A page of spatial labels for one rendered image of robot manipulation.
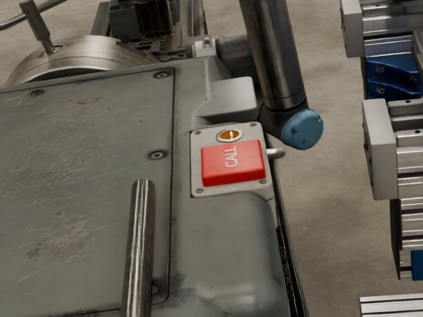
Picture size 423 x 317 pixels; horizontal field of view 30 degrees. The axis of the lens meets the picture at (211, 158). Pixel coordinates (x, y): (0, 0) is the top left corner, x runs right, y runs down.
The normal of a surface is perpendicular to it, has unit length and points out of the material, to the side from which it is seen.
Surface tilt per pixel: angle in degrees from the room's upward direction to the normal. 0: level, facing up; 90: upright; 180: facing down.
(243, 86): 0
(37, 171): 0
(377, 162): 90
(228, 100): 0
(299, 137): 90
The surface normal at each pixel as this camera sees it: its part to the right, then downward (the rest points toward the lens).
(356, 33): -0.07, 0.51
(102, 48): 0.19, -0.86
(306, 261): -0.15, -0.86
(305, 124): 0.51, 0.37
